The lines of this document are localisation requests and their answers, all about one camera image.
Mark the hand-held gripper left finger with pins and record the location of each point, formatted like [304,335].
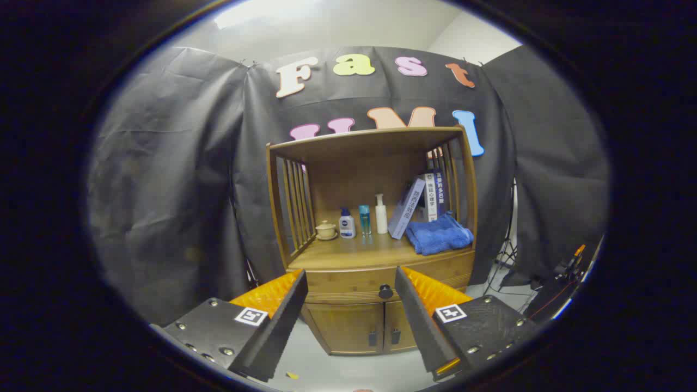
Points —
[283,321]

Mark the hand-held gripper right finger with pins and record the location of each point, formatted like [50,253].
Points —
[419,321]

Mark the wooden drawer with black knob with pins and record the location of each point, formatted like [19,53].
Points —
[348,283]

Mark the wooden cabinet door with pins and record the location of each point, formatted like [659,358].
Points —
[343,326]
[396,318]

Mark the wooden countertop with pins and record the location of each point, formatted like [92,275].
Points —
[370,247]

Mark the wooden cabinet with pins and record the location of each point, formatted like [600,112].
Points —
[348,179]

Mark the blue towel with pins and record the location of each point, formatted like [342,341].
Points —
[435,237]

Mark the cream lidded teacup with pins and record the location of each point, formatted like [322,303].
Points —
[326,230]

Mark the white pump bottle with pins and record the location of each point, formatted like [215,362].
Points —
[381,218]

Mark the lavender book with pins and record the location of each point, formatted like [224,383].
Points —
[405,209]

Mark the black tripod stand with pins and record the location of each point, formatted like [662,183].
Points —
[509,250]

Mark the white bottle with blue cap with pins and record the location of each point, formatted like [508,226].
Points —
[347,226]

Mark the clear blue bottle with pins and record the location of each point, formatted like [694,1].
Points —
[365,218]

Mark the white spine book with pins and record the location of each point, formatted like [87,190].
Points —
[430,198]

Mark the dark blue book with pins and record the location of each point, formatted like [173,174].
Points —
[440,190]

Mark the black equipment with orange tip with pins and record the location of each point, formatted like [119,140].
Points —
[566,269]

